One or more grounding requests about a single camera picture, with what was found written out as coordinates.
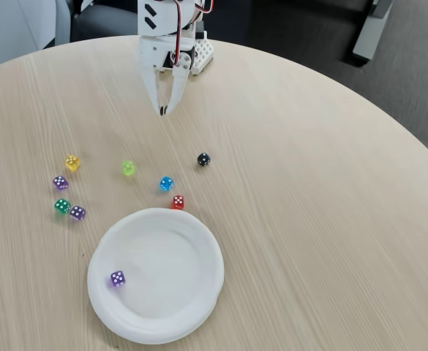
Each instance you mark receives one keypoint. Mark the purple translucent dice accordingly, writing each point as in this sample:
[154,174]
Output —
[60,183]
[118,278]
[77,213]

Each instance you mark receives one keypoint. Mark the black dice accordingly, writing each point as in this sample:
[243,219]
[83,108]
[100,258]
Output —
[203,159]

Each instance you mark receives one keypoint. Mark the light green translucent dice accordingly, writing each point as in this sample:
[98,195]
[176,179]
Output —
[128,168]

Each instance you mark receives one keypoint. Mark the blue translucent dice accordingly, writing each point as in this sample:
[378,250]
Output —
[166,184]

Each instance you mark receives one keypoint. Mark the yellow translucent dice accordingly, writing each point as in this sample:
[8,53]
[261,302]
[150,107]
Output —
[72,162]

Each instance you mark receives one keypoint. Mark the red translucent dice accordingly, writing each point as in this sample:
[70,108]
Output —
[178,202]

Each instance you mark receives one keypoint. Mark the dark green translucent dice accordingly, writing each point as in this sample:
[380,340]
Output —
[62,206]

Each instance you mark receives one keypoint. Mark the white round plate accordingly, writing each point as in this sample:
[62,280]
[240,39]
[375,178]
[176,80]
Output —
[155,278]

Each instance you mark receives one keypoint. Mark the dark grey office chair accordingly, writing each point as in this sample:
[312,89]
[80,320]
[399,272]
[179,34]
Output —
[107,22]

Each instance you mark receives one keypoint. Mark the white partition panel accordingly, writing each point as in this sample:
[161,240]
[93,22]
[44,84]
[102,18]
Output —
[12,29]

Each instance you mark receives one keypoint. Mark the grey metal desk leg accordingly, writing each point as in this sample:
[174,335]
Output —
[369,33]

